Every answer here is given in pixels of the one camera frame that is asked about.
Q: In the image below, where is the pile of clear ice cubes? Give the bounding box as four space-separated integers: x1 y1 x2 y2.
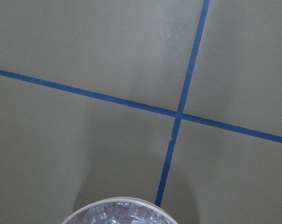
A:
74 202 170 224

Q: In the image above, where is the pink bowl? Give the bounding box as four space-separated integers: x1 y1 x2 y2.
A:
62 197 177 224

